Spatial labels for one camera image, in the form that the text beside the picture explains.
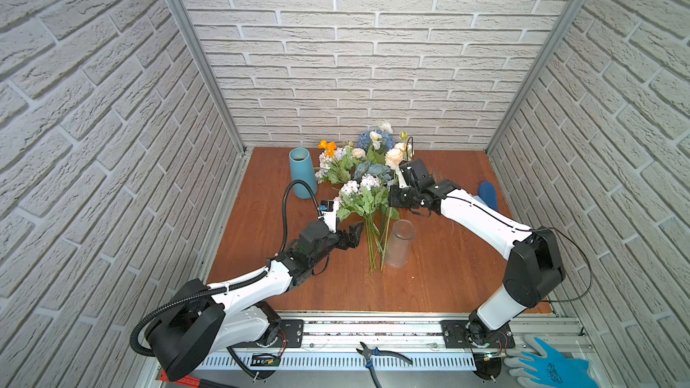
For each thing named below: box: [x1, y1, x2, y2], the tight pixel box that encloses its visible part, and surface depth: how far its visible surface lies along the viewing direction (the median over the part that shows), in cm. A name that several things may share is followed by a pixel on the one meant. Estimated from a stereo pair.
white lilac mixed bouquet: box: [334, 174, 400, 274], surface depth 89 cm
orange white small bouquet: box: [314, 140, 354, 185], surface depth 108 cm
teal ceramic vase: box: [289, 147, 318, 200], surface depth 92 cm
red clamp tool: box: [159, 370, 202, 388], surface depth 67 cm
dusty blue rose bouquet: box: [353, 160, 393, 182], surface depth 99 cm
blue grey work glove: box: [504, 334, 599, 388], surface depth 70 cm
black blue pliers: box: [355, 341, 414, 388], surface depth 72 cm
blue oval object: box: [478, 181, 499, 212], surface depth 106 cm
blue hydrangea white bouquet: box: [357, 122, 395, 154], surface depth 115 cm
